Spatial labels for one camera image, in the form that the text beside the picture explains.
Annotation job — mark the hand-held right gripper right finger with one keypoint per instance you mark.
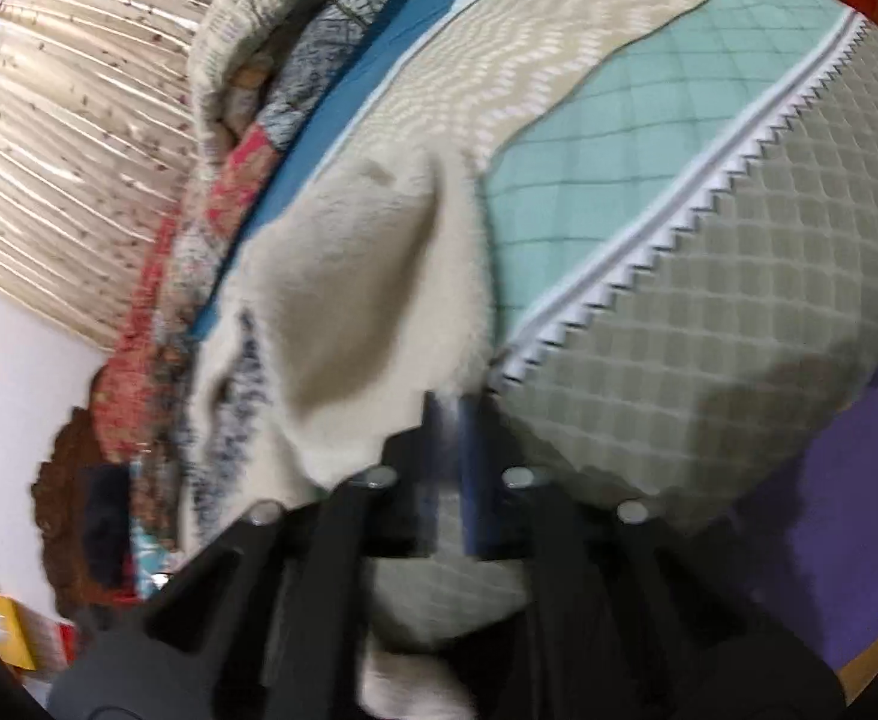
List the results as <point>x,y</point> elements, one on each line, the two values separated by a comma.
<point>476,480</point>

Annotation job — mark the folded beige dotted comforter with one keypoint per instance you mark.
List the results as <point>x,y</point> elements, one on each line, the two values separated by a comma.
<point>244,15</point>

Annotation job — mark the white spotted fleece garment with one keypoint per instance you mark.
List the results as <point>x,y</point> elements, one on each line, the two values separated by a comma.
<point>349,300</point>

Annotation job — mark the dark navy knit garment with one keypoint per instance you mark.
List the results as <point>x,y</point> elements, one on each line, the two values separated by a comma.
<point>109,525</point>

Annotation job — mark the beige striped leaf curtain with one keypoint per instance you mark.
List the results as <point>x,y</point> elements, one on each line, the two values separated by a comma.
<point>72,127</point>

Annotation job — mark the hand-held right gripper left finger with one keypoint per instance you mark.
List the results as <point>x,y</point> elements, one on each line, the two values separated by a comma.
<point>439,480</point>

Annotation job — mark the teal patterned pillow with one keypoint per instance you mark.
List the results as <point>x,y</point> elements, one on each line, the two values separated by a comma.
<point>146,547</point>

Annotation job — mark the carved wooden headboard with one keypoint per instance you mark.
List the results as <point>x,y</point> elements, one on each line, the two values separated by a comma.
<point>64,480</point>

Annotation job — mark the red blue patchwork quilt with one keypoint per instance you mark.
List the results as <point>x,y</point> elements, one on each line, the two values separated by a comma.
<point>229,180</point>

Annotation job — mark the wooden bed frame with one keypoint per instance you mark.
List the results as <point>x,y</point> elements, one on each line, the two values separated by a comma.
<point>862,682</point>

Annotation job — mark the patterned beige teal bedspread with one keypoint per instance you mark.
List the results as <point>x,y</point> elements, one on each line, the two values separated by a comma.
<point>709,277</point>

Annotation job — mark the purple sheet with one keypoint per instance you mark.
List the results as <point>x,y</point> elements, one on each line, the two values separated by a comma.
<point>844,502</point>

